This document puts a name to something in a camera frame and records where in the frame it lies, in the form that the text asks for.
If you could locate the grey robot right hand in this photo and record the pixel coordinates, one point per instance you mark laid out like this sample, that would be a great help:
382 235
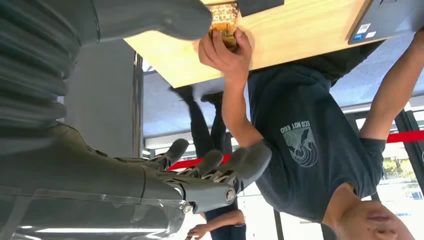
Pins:
82 169

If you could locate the person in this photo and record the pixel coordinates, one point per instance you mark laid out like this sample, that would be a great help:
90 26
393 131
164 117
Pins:
202 132
298 139

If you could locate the clear acrylic plate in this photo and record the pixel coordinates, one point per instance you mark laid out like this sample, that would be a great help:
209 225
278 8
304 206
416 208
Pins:
99 218

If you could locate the black flat pad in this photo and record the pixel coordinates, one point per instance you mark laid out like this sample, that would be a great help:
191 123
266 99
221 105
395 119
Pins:
260 6

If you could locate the grey pillar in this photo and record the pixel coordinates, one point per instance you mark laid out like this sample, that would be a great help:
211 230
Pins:
102 99

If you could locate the grey laptop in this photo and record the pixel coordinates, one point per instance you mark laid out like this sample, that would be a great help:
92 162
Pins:
391 16

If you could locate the red barrier belt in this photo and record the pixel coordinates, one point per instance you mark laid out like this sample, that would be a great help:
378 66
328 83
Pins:
404 136

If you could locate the black stanchion post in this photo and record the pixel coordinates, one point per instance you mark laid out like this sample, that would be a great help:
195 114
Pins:
279 227

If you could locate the black window frame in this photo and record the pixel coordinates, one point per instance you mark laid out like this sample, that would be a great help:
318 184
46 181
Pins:
412 159

